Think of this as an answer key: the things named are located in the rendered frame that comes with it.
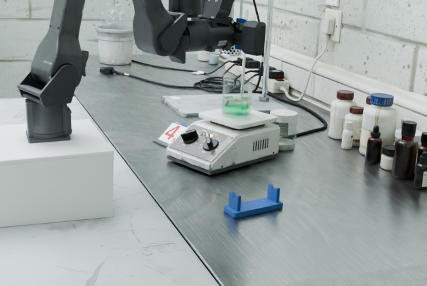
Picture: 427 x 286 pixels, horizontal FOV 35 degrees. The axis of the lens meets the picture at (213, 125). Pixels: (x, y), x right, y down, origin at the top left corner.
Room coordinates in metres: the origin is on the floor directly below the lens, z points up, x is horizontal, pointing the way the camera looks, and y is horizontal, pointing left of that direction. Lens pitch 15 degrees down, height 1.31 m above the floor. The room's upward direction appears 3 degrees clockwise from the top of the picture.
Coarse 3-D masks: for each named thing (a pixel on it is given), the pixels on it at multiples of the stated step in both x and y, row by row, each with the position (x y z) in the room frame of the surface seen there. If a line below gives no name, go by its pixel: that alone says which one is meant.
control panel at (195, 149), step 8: (192, 128) 1.30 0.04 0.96; (200, 128) 1.29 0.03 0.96; (200, 136) 1.27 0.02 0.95; (216, 136) 1.26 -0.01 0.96; (224, 136) 1.25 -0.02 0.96; (176, 144) 1.27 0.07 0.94; (184, 144) 1.26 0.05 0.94; (192, 144) 1.25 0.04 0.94; (200, 144) 1.25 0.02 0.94; (224, 144) 1.22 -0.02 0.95; (184, 152) 1.24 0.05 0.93; (192, 152) 1.23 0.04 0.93; (200, 152) 1.22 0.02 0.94; (208, 152) 1.22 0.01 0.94; (216, 152) 1.21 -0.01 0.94; (208, 160) 1.19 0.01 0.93
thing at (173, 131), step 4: (172, 124) 1.43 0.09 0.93; (176, 124) 1.42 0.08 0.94; (168, 128) 1.42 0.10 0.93; (172, 128) 1.42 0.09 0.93; (176, 128) 1.41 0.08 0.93; (180, 128) 1.40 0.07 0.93; (184, 128) 1.40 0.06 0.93; (168, 132) 1.41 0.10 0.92; (172, 132) 1.41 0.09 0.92; (176, 132) 1.40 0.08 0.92; (180, 132) 1.39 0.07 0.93; (164, 136) 1.41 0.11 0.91; (168, 136) 1.40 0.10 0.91; (172, 136) 1.40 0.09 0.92; (176, 136) 1.39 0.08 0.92; (172, 140) 1.38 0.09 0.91
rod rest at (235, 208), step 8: (272, 184) 1.07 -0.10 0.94; (232, 192) 1.02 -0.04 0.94; (272, 192) 1.06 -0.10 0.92; (232, 200) 1.01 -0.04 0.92; (240, 200) 1.00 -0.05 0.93; (256, 200) 1.05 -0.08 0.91; (264, 200) 1.06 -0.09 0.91; (272, 200) 1.06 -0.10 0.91; (224, 208) 1.02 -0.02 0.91; (232, 208) 1.01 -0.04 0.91; (240, 208) 1.01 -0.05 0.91; (248, 208) 1.01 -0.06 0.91; (256, 208) 1.02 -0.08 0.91; (264, 208) 1.03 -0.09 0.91; (272, 208) 1.04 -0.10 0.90; (232, 216) 1.00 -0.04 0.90; (240, 216) 1.00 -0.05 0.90
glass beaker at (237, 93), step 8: (224, 80) 1.32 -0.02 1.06; (232, 80) 1.30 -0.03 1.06; (240, 80) 1.30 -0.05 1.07; (248, 80) 1.30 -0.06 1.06; (224, 88) 1.31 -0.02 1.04; (232, 88) 1.30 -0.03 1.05; (240, 88) 1.30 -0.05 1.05; (248, 88) 1.31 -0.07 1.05; (224, 96) 1.31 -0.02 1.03; (232, 96) 1.30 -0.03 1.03; (240, 96) 1.30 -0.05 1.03; (248, 96) 1.31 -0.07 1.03; (224, 104) 1.31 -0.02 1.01; (232, 104) 1.30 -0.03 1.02; (240, 104) 1.30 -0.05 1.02; (248, 104) 1.31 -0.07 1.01; (224, 112) 1.31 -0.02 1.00; (232, 112) 1.30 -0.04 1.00; (240, 112) 1.30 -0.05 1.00; (248, 112) 1.31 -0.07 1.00
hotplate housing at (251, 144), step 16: (208, 128) 1.29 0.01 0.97; (224, 128) 1.28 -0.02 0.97; (256, 128) 1.29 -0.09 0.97; (272, 128) 1.31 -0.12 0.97; (240, 144) 1.24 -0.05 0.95; (256, 144) 1.27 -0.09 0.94; (272, 144) 1.31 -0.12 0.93; (176, 160) 1.26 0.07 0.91; (192, 160) 1.22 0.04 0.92; (224, 160) 1.21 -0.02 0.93; (240, 160) 1.24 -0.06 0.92; (256, 160) 1.28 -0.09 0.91
